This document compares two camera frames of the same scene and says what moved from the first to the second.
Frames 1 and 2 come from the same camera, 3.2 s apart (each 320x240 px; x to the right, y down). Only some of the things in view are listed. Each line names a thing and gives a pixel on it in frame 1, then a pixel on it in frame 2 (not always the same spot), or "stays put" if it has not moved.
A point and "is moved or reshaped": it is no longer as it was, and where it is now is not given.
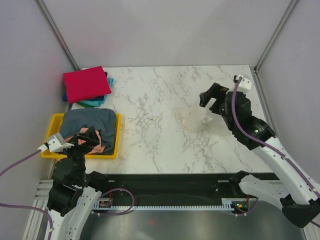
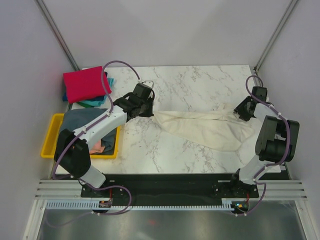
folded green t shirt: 84,105 stays put
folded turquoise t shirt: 99,102 stays put
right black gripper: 213,92 to 239,109
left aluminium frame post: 56,33 stays put
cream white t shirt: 193,118 is moved or reshaped
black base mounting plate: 165,189 stays put
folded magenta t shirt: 86,84 stays put
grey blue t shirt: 103,119 stays put
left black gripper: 88,135 to 149,113
